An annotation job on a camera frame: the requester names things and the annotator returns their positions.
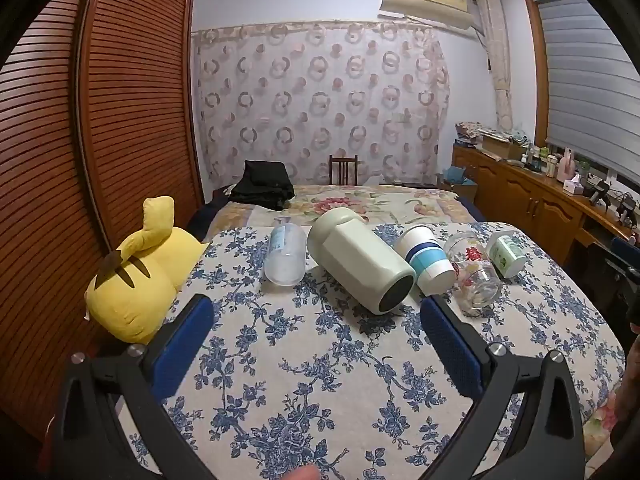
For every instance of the clear glass cup red print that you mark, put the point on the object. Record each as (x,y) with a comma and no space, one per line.
(474,272)

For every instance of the clear plastic bottle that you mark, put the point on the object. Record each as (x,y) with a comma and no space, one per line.
(285,260)

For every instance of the black cloth bundle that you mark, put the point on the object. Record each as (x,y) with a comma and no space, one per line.
(262,185)

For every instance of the grey window blind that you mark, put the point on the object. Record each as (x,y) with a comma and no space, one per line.
(590,85)

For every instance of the cardboard box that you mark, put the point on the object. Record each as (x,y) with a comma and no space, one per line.
(502,147)

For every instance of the large pale green thermos cup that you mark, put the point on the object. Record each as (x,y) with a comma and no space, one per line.
(355,255)

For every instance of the dark wooden chair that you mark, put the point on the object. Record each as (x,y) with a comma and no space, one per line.
(343,170)

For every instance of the teal cloth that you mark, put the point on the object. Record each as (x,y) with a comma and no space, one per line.
(457,176)

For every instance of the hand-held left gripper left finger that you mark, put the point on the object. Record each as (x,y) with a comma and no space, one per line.
(182,345)

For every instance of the wooden sideboard cabinet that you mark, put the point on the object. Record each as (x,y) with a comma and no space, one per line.
(520,200)

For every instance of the white paper cup blue stripes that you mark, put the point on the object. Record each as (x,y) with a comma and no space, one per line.
(425,260)

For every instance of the yellow plush toy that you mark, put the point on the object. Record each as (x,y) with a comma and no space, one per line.
(150,272)

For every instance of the white tissue box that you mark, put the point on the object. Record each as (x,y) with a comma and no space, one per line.
(572,186)

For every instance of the cream lace curtain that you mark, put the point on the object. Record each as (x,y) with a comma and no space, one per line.
(497,60)

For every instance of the blue floral tablecloth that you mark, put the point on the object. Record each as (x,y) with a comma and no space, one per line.
(310,365)

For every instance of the dark blue chair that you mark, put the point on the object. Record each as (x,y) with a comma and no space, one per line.
(620,270)

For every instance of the floral bed blanket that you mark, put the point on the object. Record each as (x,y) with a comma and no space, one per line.
(385,202)

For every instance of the pink bottle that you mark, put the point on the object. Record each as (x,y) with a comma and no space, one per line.
(565,165)

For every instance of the brown slatted wooden wardrobe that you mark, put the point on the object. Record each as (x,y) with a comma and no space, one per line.
(100,135)

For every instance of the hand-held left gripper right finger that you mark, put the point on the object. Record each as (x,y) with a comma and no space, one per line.
(450,347)

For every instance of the small white green cup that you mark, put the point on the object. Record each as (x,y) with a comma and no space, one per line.
(507,255)

